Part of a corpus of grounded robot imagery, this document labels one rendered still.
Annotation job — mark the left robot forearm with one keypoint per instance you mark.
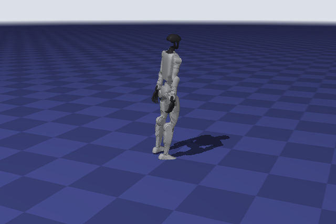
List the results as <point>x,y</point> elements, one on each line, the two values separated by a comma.
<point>160,81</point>

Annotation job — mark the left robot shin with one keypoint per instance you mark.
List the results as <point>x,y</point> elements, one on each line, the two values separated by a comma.
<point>159,134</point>

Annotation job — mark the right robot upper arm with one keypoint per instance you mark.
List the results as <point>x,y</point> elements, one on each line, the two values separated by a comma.
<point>176,66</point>

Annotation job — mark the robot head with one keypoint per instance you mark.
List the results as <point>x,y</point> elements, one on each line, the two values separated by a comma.
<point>173,38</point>

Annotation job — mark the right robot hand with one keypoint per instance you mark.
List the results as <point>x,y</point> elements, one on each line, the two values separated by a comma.
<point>171,106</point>

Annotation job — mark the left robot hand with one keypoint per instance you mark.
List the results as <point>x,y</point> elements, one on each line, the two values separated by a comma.
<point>155,95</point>

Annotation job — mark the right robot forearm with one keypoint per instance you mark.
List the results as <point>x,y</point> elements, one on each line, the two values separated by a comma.
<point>174,86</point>

